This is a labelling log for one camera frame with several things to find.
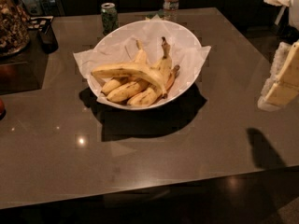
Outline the large top yellow banana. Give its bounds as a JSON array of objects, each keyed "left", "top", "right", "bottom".
[{"left": 91, "top": 63, "right": 167, "bottom": 96}]

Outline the middle yellow banana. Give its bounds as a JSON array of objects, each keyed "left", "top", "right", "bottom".
[{"left": 107, "top": 37, "right": 173, "bottom": 104}]

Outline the front right yellow banana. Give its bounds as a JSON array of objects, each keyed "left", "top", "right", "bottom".
[{"left": 127, "top": 64, "right": 180, "bottom": 107}]

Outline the left small yellow banana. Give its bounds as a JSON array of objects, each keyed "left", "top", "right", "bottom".
[{"left": 102, "top": 40, "right": 147, "bottom": 95}]

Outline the clear plastic water bottle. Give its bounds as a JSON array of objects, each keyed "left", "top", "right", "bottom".
[{"left": 163, "top": 0, "right": 179, "bottom": 22}]

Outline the white paper liner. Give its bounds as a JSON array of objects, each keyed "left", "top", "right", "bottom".
[{"left": 73, "top": 14, "right": 212, "bottom": 105}]

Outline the green soda can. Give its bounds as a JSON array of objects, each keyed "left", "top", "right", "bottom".
[{"left": 101, "top": 3, "right": 119, "bottom": 35}]

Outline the black device with checkered top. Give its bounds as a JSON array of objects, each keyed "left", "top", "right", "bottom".
[{"left": 28, "top": 16, "right": 59, "bottom": 54}]

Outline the dark box on table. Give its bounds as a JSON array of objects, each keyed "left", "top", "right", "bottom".
[{"left": 0, "top": 31, "right": 49, "bottom": 95}]

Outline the glass jar of snacks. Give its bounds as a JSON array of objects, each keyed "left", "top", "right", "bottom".
[{"left": 0, "top": 0, "right": 30, "bottom": 58}]

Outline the red object at left edge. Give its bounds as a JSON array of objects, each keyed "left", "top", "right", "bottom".
[{"left": 0, "top": 99, "right": 5, "bottom": 117}]

